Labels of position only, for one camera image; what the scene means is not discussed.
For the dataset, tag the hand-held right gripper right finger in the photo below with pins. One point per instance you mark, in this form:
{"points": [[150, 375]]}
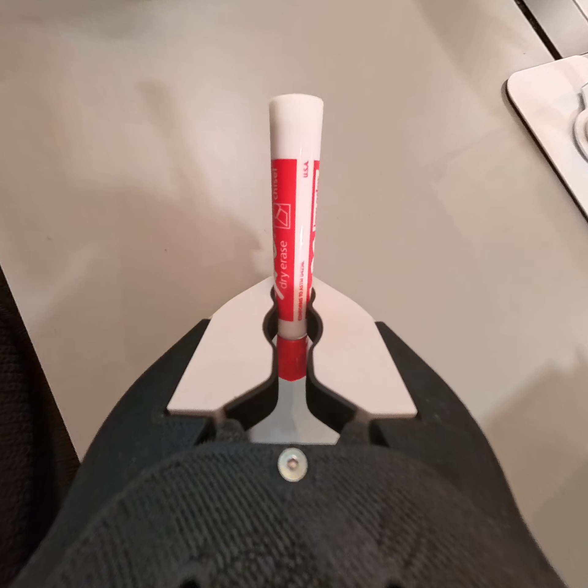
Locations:
{"points": [[363, 363]]}

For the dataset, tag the white metal stand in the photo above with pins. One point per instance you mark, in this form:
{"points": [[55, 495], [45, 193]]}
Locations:
{"points": [[581, 124]]}

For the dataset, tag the white flat mat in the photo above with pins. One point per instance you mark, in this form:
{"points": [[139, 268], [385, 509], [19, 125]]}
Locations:
{"points": [[542, 115]]}

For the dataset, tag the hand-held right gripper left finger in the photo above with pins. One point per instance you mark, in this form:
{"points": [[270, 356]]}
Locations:
{"points": [[220, 363]]}

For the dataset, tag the person's black sweater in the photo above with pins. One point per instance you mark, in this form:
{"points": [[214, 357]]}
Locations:
{"points": [[32, 390]]}

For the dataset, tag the red dry erase marker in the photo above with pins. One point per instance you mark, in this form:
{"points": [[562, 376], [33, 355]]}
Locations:
{"points": [[294, 206]]}

